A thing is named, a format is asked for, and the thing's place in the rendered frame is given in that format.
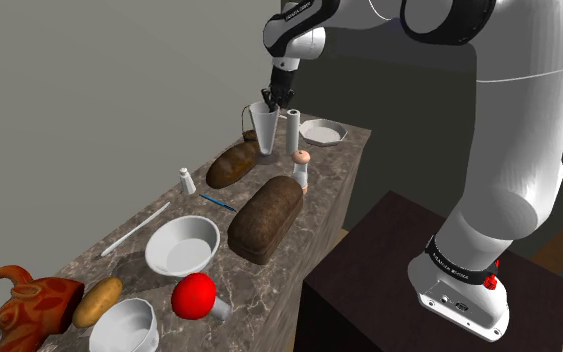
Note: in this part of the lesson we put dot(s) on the long white stick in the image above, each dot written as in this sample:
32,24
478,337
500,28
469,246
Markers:
134,230

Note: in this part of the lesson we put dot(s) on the brown potato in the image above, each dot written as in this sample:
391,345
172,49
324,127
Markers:
96,302

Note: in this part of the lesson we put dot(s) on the white cylinder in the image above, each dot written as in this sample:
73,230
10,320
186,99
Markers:
292,131

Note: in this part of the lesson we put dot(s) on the blue pen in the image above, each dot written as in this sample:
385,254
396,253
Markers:
217,202

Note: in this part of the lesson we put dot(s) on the rectangular dark bread loaf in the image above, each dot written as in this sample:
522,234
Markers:
264,222

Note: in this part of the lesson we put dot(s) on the grey conical measuring cup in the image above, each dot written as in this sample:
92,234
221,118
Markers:
265,131

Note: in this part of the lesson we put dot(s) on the white faceted bowl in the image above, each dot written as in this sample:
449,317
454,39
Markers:
125,327

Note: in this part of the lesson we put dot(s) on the oval brown bread loaf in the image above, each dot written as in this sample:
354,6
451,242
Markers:
232,166

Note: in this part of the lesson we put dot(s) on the white octagonal plate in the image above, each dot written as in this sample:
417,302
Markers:
324,131

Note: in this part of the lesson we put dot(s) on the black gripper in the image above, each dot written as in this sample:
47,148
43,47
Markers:
282,83

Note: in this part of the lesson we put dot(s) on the red-capped mushroom figure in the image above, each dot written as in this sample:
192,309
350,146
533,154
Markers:
194,296

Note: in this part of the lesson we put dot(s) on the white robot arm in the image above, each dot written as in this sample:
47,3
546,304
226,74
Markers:
515,146

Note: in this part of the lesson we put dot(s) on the round white bowl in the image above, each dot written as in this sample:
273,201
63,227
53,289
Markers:
182,246

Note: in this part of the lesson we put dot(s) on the dark robot stand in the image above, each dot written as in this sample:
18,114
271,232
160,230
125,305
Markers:
383,287

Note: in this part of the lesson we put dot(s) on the small white salt shaker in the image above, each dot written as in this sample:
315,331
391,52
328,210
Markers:
187,182

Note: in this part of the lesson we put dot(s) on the pepper mill with pink top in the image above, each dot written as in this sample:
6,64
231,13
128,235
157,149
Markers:
301,170

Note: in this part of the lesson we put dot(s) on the orange patterned jug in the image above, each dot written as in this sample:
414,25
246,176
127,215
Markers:
27,309

